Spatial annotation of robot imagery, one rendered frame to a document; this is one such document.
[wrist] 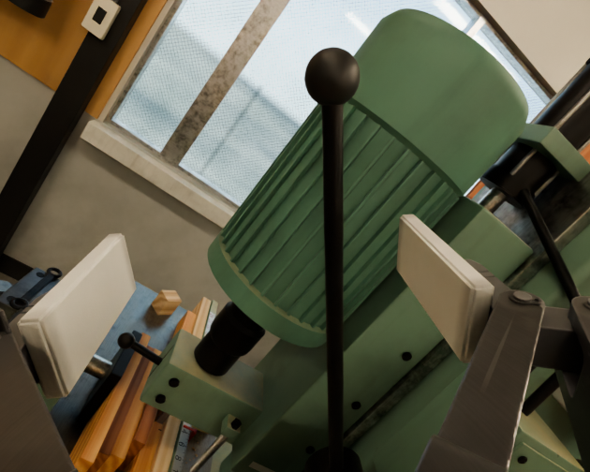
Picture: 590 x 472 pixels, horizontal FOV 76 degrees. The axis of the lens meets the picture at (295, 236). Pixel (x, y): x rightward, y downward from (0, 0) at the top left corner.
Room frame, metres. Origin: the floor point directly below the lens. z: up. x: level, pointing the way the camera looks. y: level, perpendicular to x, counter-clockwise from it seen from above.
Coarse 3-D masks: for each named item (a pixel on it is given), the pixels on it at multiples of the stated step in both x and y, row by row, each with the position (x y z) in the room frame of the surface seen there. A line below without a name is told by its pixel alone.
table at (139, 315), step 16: (144, 288) 0.70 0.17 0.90; (128, 304) 0.63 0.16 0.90; (144, 304) 0.66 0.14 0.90; (128, 320) 0.59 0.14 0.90; (144, 320) 0.62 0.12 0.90; (160, 320) 0.65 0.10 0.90; (176, 320) 0.68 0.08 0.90; (112, 336) 0.54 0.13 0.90; (160, 336) 0.61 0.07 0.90; (96, 352) 0.49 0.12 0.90; (112, 352) 0.51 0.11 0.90; (80, 384) 0.43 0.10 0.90; (64, 400) 0.40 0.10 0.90; (80, 400) 0.41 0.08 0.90; (64, 416) 0.38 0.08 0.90; (64, 432) 0.36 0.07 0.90; (80, 432) 0.38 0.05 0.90
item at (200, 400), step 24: (192, 336) 0.44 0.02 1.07; (168, 360) 0.38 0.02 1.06; (192, 360) 0.40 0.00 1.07; (168, 384) 0.38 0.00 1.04; (192, 384) 0.38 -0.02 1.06; (216, 384) 0.39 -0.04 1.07; (240, 384) 0.42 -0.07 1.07; (168, 408) 0.38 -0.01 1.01; (192, 408) 0.39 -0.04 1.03; (216, 408) 0.40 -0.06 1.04; (240, 408) 0.40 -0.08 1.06; (216, 432) 0.40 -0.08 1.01; (240, 432) 0.41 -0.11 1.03
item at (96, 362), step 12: (120, 348) 0.46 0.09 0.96; (96, 360) 0.42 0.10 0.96; (120, 360) 0.41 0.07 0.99; (96, 372) 0.41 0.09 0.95; (108, 372) 0.41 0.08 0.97; (120, 372) 0.39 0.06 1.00; (96, 384) 0.43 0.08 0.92; (108, 384) 0.38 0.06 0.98; (96, 396) 0.38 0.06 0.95; (84, 408) 0.38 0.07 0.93; (96, 408) 0.39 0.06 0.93; (84, 420) 0.39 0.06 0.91
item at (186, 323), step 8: (192, 312) 0.68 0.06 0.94; (184, 320) 0.64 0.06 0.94; (192, 320) 0.66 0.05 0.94; (176, 328) 0.66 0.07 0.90; (184, 328) 0.63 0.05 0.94; (192, 328) 0.64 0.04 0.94; (160, 424) 0.42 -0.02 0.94; (160, 432) 0.41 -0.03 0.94; (144, 448) 0.38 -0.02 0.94; (136, 456) 0.37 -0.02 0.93; (144, 456) 0.37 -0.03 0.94; (152, 456) 0.38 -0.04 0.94; (136, 464) 0.36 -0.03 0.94; (144, 464) 0.37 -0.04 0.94
